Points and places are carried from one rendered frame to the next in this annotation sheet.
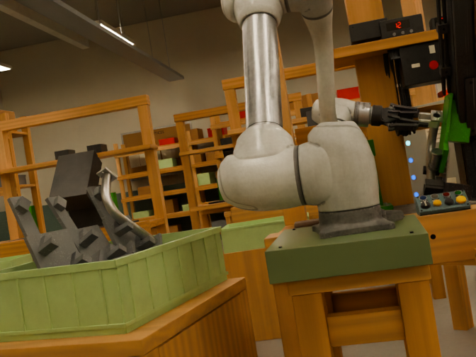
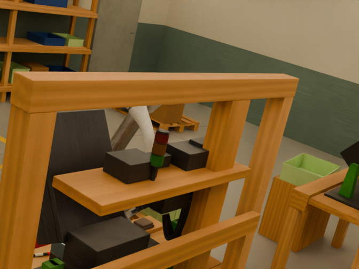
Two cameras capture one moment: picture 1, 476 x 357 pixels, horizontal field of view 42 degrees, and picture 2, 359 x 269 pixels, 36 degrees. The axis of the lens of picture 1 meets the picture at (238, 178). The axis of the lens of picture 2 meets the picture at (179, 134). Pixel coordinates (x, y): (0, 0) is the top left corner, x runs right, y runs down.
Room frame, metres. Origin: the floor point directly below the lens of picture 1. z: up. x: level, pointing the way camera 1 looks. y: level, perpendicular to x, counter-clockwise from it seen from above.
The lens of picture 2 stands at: (3.34, -2.71, 2.28)
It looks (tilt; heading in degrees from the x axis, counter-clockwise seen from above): 16 degrees down; 116
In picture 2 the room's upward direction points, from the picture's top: 13 degrees clockwise
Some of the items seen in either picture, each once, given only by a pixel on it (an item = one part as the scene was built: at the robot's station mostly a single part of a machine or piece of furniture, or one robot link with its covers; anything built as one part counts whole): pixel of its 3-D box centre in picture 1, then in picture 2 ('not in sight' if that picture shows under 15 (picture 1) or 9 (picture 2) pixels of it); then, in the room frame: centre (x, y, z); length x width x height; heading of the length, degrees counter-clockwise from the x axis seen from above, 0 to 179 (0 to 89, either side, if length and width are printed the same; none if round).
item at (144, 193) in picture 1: (199, 187); not in sight; (11.95, 0.77, 1.11); 3.01 x 0.54 x 2.23; 81
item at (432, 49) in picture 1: (423, 64); (167, 188); (2.39, -0.78, 1.42); 0.17 x 0.12 x 0.15; 80
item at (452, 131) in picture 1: (455, 123); not in sight; (2.12, -0.77, 1.17); 0.13 x 0.12 x 0.20; 80
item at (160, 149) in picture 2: not in sight; (159, 148); (2.44, -1.02, 1.67); 0.05 x 0.05 x 0.05
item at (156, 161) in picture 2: not in sight; (156, 159); (2.44, -1.02, 1.62); 0.05 x 0.05 x 0.05
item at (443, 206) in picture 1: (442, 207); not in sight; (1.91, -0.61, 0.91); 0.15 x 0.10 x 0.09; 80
